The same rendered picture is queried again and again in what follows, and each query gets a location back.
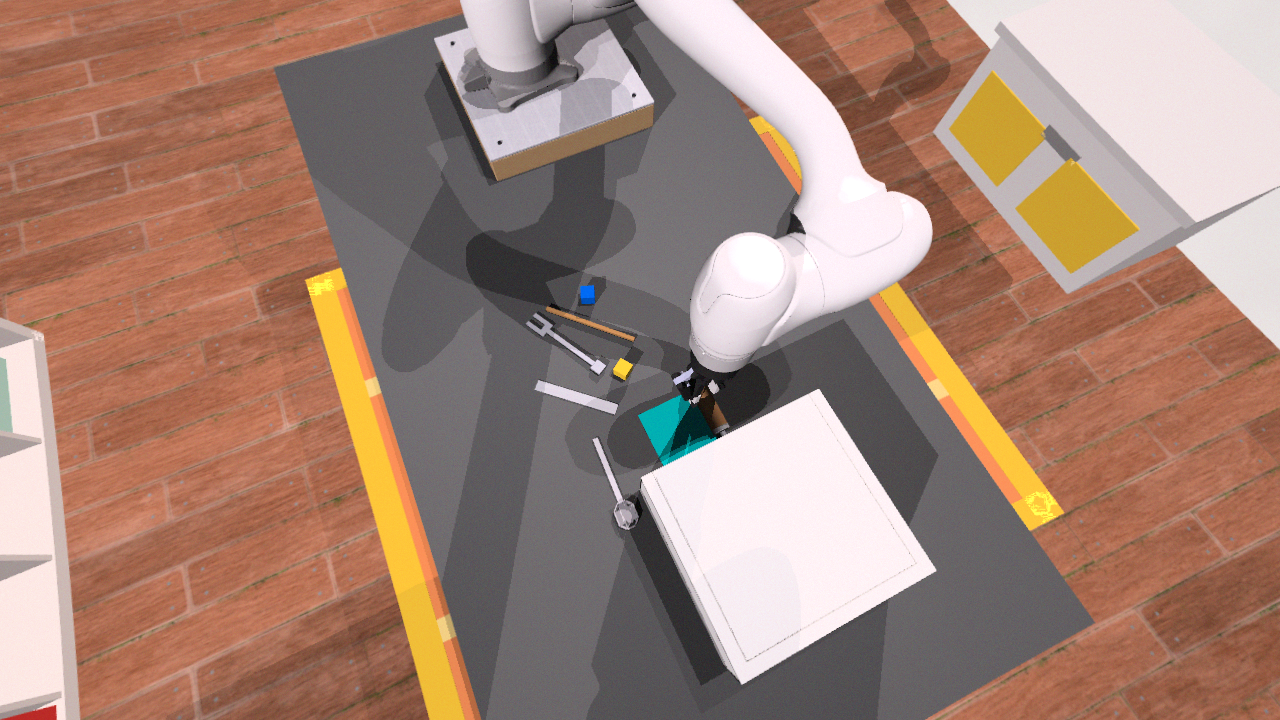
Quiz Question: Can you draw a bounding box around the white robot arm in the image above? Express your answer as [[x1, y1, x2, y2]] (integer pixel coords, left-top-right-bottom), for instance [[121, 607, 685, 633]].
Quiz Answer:
[[460, 0, 932, 373]]

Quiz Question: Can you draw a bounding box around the teal square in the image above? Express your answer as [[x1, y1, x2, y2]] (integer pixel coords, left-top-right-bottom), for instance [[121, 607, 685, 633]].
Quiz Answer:
[[637, 395, 718, 466]]

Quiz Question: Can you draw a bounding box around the white combination wrench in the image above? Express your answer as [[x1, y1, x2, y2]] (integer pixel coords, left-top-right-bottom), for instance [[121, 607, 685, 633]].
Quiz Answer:
[[526, 313, 605, 375]]

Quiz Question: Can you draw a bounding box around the orange flat bar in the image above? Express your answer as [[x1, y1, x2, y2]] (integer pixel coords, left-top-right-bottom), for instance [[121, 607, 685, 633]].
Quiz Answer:
[[547, 306, 635, 342]]

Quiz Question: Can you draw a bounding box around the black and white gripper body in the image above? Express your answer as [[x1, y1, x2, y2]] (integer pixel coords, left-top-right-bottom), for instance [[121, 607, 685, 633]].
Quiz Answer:
[[687, 350, 739, 380]]

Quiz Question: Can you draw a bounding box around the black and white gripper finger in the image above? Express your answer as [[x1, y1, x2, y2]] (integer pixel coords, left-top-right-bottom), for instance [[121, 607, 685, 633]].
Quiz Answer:
[[707, 372, 739, 398], [671, 368, 710, 407]]

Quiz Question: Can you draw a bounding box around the white flat bar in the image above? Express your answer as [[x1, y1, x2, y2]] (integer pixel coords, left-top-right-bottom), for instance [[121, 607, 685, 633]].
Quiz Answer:
[[535, 380, 618, 414]]

